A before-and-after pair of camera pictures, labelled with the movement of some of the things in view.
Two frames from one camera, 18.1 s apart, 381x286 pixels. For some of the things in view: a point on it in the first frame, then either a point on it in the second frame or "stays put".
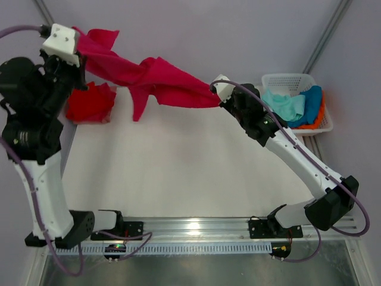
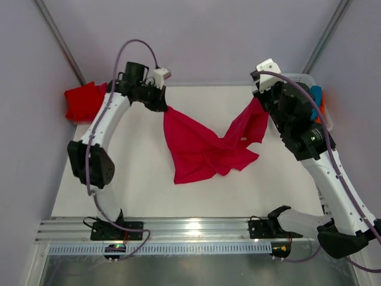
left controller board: x=114 y=248 stays put
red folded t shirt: x=93 y=104 stays put
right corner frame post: x=327 y=34 stays put
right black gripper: x=227 y=105 to x=277 y=86
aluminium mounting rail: x=236 y=230 stays put
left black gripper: x=82 y=84 to x=159 y=104
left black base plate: x=126 y=230 stays put
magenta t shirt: x=170 y=86 to x=196 y=152
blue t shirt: x=313 y=97 stays put
